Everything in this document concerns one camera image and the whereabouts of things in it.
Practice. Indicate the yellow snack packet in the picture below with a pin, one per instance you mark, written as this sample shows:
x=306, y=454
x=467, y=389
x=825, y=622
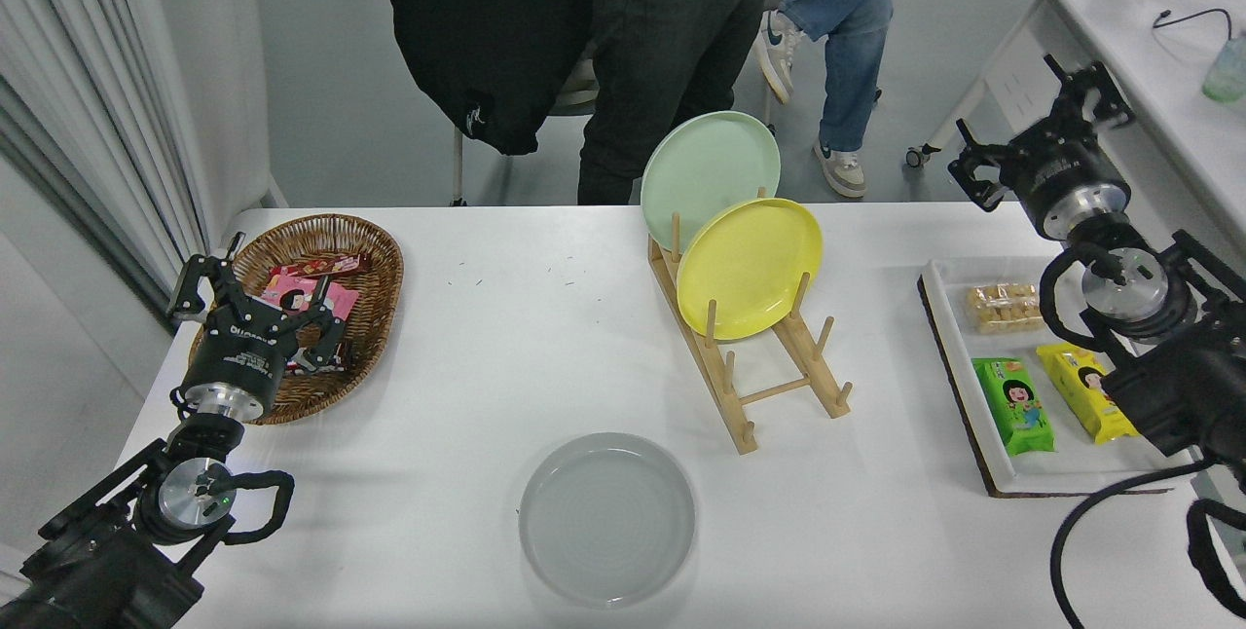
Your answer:
x=1076, y=386

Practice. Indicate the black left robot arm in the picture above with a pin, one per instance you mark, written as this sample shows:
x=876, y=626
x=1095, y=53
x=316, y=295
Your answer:
x=97, y=571

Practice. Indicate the grey chair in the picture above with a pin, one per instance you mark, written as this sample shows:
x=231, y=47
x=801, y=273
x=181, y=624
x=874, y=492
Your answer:
x=458, y=171

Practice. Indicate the wooden plate rack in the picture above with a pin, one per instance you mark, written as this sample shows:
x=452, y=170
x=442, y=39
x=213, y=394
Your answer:
x=745, y=439

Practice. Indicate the dark red snack bar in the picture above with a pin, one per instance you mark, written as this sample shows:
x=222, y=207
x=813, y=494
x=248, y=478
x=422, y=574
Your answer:
x=348, y=353

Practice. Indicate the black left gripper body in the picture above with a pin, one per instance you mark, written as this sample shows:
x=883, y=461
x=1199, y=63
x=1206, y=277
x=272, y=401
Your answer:
x=238, y=361

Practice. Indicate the grey plate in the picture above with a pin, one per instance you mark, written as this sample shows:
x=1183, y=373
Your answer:
x=604, y=522

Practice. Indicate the pale green plate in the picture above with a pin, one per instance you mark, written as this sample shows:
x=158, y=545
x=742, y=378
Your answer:
x=711, y=171

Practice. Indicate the standing person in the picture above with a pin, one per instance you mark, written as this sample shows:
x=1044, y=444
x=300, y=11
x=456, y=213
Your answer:
x=672, y=45

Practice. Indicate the yellow plate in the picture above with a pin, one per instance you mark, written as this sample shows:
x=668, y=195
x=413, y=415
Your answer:
x=750, y=259

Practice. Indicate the white curtain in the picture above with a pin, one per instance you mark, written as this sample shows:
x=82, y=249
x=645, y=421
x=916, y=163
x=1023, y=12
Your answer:
x=68, y=45

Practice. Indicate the white tray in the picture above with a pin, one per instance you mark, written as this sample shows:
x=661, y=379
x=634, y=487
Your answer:
x=964, y=356

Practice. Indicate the black jacket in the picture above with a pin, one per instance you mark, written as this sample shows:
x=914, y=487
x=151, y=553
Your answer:
x=477, y=25

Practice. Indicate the green snack packet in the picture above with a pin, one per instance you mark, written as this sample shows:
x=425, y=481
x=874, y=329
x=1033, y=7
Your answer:
x=1017, y=405

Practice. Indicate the brown wicker basket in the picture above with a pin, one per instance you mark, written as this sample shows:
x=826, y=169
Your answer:
x=370, y=317

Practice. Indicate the pale green glass jar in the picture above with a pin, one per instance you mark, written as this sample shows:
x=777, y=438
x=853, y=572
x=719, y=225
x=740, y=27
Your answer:
x=1225, y=74

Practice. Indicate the pink snack packet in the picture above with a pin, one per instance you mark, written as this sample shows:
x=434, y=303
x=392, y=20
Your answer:
x=341, y=303

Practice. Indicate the seated person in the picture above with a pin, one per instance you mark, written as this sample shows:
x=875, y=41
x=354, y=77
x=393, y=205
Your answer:
x=857, y=35

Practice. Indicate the clear peanut snack packet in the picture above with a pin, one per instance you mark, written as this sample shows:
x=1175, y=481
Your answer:
x=1003, y=308

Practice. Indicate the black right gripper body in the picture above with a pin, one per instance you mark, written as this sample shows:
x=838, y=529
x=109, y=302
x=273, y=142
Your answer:
x=1066, y=171

